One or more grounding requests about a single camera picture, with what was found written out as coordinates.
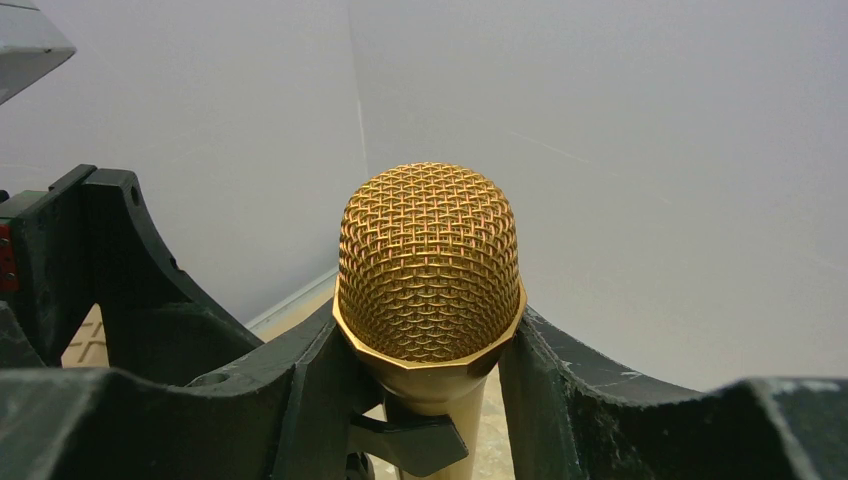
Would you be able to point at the black clip stand round base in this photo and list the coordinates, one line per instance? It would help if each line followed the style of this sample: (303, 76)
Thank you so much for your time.
(420, 445)

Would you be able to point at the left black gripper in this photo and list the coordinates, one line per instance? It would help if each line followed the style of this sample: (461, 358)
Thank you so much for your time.
(159, 323)

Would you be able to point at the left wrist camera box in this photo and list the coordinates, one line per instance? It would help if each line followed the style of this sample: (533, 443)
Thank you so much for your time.
(32, 46)

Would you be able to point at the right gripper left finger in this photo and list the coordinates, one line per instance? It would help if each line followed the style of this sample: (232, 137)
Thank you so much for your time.
(279, 412)

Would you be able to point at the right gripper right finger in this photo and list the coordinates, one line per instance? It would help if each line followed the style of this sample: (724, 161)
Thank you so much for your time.
(573, 413)

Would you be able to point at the gold microphone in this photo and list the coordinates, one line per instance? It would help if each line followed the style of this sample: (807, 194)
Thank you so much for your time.
(428, 291)

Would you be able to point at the tan hard case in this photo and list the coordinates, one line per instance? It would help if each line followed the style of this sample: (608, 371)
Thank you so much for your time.
(88, 347)

